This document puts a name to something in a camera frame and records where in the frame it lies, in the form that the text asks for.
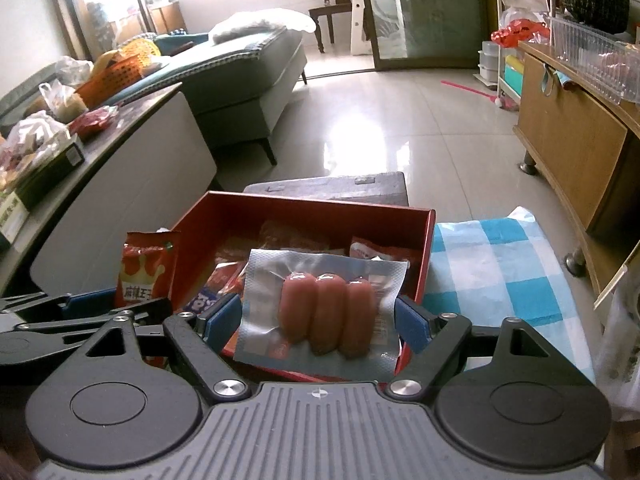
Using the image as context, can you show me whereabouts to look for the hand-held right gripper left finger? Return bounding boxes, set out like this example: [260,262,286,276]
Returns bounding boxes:
[82,292,249,404]

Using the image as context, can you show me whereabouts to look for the white plastic bag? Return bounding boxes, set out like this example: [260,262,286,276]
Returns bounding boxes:
[595,260,640,413]

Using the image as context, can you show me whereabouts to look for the vacuum sausage packet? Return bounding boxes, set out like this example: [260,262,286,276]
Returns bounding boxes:
[234,247,410,382]

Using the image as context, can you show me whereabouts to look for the wooden cabinet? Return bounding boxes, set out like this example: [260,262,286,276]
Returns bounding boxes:
[514,40,640,311]

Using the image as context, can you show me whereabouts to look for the blue white checkered tablecloth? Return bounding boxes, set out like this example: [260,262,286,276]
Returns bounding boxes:
[427,205,598,386]

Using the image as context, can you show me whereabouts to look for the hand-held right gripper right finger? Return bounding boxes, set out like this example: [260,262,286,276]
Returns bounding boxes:
[387,296,556,404]

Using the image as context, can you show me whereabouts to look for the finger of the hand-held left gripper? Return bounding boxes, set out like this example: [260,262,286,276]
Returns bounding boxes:
[10,299,172,356]
[0,290,119,322]

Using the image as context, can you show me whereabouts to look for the black box with white label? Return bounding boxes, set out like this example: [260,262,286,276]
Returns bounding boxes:
[15,135,86,208]

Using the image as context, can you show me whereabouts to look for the glass sliding door panel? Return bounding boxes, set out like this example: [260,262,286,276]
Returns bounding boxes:
[355,0,493,72]

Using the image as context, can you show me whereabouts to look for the blue white packet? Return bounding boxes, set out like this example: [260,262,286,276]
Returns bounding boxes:
[184,284,222,319]

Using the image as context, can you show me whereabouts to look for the pink meat packet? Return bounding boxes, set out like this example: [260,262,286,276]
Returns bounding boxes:
[259,219,347,257]

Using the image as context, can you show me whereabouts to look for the teal plastic drawer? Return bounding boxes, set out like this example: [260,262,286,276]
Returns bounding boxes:
[502,55,524,97]

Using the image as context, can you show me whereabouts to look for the pink plastic stick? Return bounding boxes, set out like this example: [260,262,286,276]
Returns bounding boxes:
[440,79,521,112]

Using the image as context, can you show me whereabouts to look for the clear bag of snacks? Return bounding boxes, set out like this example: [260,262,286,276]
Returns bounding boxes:
[0,111,72,183]

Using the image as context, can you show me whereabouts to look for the yellow woven basket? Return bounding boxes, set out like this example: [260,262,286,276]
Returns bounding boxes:
[117,34,162,62]

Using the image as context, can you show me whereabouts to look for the white shopping bag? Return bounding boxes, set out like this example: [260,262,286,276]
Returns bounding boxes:
[37,56,94,122]

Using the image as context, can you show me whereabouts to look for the dark wooden chair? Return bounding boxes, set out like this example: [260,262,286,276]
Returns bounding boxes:
[309,0,373,55]

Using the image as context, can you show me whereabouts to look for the clear plastic tray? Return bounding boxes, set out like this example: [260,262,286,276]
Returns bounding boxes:
[550,16,640,107]

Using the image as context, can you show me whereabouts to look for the grey stool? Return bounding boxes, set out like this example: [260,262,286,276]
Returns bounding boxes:
[242,171,412,209]

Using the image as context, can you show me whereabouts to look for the white blanket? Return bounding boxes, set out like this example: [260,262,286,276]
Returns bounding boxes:
[207,7,318,45]

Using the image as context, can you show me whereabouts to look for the stacked white plastic boxes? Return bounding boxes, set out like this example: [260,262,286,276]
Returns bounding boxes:
[474,40,502,89]

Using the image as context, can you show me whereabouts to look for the red cardboard box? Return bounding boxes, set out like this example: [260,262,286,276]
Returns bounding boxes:
[167,190,437,386]

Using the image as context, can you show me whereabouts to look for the red plastic bag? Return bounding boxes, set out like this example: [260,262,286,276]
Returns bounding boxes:
[491,19,551,47]

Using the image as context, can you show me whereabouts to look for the teal cloth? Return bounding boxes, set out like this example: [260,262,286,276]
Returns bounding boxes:
[542,65,583,97]

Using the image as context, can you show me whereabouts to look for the red green white snack packet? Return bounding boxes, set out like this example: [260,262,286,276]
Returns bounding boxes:
[116,231,182,367]

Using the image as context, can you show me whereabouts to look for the white perforated board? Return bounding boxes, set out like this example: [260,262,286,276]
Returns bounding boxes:
[350,0,374,56]

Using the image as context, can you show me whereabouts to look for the white wire rack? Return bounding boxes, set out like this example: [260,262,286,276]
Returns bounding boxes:
[492,0,557,102]

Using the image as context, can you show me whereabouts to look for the grey sofa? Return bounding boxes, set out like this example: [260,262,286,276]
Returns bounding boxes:
[152,7,309,166]

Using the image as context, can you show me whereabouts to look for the grey top coffee table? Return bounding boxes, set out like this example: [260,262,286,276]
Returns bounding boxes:
[0,82,219,301]

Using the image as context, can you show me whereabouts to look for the orange plastic basket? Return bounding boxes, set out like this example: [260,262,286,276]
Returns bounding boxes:
[75,52,148,109]

